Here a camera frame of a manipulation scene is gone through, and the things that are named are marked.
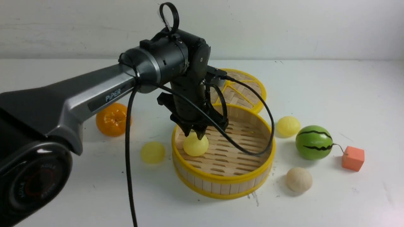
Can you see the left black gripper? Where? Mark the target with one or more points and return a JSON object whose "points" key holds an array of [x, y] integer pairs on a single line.
{"points": [[190, 103]]}

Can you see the bamboo steamer tray yellow rim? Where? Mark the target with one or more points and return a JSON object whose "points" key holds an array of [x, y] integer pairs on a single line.
{"points": [[223, 171]]}

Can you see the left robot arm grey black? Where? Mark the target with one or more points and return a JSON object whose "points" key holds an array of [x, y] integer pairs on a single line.
{"points": [[41, 128]]}

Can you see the beige white bun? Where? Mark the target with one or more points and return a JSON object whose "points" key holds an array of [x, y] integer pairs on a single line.
{"points": [[299, 180]]}

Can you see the woven bamboo steamer lid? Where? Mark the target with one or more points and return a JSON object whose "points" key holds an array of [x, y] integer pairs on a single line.
{"points": [[237, 95]]}

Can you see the orange toy tangerine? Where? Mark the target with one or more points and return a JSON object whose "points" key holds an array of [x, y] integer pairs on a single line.
{"points": [[112, 120]]}

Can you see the yellow bun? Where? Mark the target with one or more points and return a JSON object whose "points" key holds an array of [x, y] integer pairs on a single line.
{"points": [[287, 126], [152, 152], [193, 146]]}

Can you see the green toy watermelon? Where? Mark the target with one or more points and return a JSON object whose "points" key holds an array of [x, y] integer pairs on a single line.
{"points": [[313, 142]]}

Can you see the orange foam cube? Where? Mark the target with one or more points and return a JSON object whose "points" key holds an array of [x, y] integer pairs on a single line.
{"points": [[353, 158]]}

